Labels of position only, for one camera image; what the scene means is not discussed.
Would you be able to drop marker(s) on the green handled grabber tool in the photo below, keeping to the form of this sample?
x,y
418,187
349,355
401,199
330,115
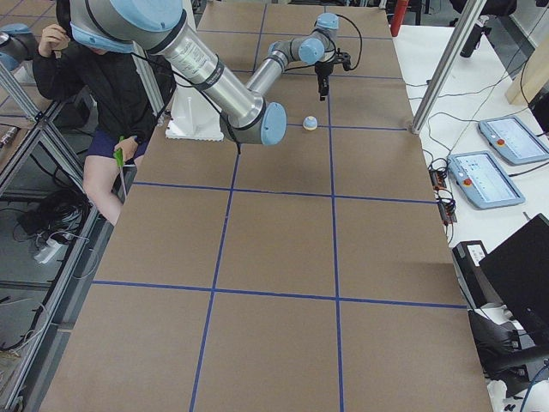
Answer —
x,y
118,155

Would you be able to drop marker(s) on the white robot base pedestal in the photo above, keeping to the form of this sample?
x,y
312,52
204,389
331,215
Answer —
x,y
193,118

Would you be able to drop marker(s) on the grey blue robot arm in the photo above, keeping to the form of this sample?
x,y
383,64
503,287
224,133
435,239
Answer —
x,y
161,28

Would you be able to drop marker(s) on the orange black connector strip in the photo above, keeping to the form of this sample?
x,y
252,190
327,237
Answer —
x,y
443,195

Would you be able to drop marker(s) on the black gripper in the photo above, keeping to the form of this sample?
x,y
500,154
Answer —
x,y
322,70

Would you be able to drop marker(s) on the black box device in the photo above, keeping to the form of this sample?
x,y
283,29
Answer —
x,y
467,256

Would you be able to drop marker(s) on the white power strip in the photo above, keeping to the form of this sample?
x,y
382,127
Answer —
x,y
47,252

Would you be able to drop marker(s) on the black laptop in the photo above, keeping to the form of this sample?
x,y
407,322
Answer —
x,y
518,271

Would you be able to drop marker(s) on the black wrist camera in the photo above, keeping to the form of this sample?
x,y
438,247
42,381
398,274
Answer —
x,y
344,59

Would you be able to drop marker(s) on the far teach pendant tablet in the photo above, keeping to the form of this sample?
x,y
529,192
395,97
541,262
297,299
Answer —
x,y
513,140

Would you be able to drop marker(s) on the second grey robot arm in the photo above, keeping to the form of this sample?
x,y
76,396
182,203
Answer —
x,y
18,45

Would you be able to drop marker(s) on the seated person black jacket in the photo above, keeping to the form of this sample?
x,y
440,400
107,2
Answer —
x,y
62,68

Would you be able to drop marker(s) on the near teach pendant tablet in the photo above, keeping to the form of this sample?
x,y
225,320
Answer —
x,y
483,181

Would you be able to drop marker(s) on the teach pendant tablet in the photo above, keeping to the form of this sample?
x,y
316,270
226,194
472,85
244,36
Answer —
x,y
513,140
483,181

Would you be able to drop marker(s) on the aluminium frame post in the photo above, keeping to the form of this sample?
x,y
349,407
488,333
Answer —
x,y
463,28

